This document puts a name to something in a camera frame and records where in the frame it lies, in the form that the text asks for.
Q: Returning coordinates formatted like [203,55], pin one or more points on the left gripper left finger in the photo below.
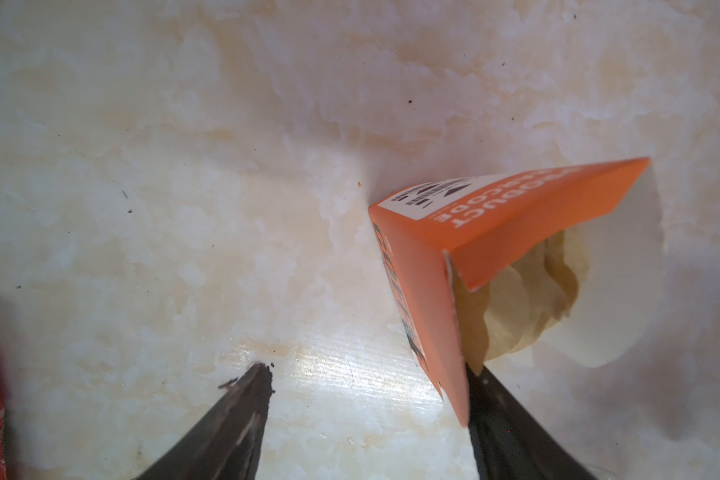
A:
[226,442]

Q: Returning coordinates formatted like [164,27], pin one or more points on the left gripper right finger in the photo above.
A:
[508,443]

